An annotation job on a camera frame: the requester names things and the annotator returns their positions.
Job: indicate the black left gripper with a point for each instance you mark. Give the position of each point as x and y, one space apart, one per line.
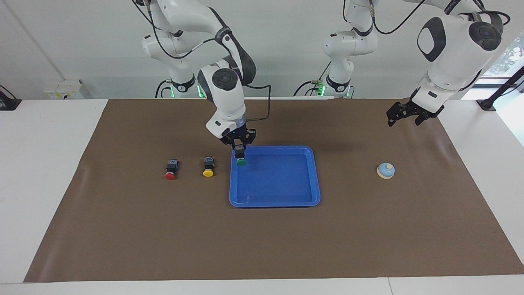
409 108

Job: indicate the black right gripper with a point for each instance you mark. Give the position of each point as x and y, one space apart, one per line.
237 137

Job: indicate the green mushroom push button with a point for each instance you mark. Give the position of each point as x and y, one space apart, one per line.
241 162

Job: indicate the yellow mushroom push button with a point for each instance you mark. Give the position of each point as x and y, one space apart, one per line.
208 170

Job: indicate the light blue call bell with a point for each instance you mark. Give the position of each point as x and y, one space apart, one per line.
385 171

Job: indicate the red mushroom push button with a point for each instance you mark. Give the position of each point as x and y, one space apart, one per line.
171 172

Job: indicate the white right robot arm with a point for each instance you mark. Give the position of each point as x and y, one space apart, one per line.
225 90

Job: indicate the blue plastic tray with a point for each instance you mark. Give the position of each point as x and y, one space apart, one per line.
278 180

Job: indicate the brown paper table mat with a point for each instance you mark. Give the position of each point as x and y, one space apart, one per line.
262 237

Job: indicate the black clamp stand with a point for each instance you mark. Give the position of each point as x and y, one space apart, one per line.
497 94

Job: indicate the white wall outlet box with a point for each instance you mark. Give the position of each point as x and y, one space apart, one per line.
63 90

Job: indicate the black table mount bracket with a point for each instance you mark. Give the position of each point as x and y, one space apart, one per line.
8 102

